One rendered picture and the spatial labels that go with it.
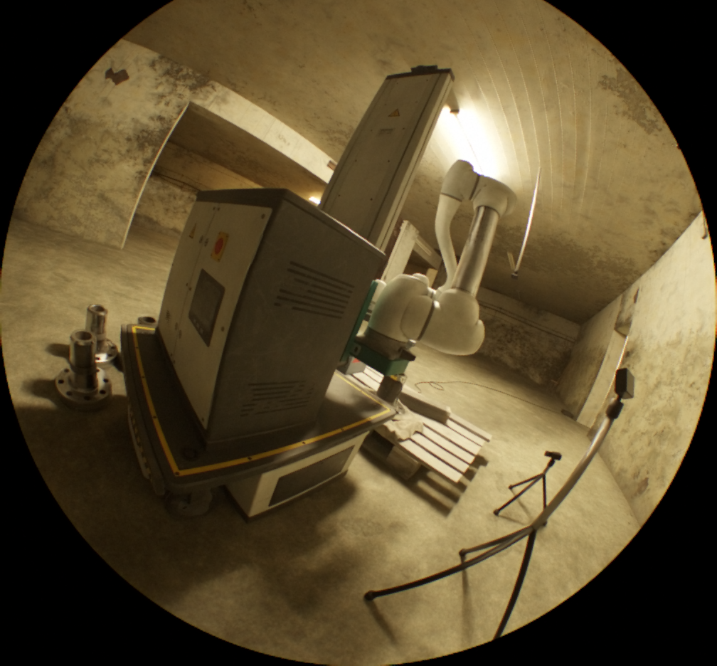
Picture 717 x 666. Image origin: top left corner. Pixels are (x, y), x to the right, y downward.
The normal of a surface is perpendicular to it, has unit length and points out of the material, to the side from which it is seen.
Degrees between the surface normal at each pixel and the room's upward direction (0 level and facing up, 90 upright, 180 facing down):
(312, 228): 90
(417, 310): 84
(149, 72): 90
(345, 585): 0
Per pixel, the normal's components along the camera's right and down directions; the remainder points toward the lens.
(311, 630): 0.38, -0.92
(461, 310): -0.11, -0.21
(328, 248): 0.75, 0.36
